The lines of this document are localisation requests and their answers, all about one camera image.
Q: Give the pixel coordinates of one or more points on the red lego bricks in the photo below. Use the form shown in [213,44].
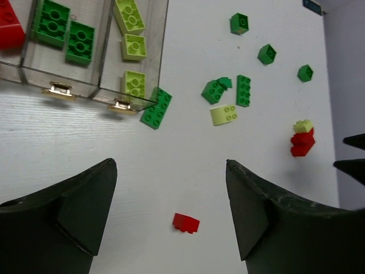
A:
[302,143]

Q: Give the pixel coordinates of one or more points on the small red lego brick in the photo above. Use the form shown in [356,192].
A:
[185,223]

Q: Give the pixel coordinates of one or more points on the blue table label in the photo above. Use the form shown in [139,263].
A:
[313,6]

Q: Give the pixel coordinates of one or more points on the green 2x4 lego brick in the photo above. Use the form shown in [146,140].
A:
[154,115]

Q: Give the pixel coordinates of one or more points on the smoky clear left container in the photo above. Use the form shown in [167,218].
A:
[12,59]

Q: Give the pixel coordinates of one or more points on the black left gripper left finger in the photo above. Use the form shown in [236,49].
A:
[58,229]

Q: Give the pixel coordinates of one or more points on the lime small lego brick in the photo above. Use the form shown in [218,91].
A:
[302,126]

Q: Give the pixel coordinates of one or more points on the green 2x2 lego brick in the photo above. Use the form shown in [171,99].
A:
[212,92]

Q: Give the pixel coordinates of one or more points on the red rounded lego brick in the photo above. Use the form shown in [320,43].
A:
[12,34]

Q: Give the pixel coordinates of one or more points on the lime rounded lego brick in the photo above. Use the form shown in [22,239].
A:
[222,115]

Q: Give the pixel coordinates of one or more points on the green 2x3 lego brick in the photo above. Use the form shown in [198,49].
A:
[243,91]
[51,23]

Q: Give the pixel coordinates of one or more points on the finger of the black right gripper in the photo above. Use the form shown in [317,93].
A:
[357,141]
[354,168]

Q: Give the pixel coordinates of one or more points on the smoky clear middle container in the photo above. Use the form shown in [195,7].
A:
[45,65]

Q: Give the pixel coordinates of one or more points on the green square lego brick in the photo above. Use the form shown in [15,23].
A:
[239,24]
[305,73]
[267,54]

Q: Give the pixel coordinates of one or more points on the green curved lego brick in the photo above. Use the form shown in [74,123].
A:
[225,82]

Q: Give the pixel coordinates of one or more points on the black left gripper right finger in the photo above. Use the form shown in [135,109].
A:
[278,231]

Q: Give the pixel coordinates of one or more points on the green rounded lego brick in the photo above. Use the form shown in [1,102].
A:
[80,43]

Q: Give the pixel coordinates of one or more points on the lime 2x3 lego brick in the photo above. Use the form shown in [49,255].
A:
[128,17]

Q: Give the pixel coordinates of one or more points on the lime 2x2 lego brick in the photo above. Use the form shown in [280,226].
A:
[133,85]
[133,47]

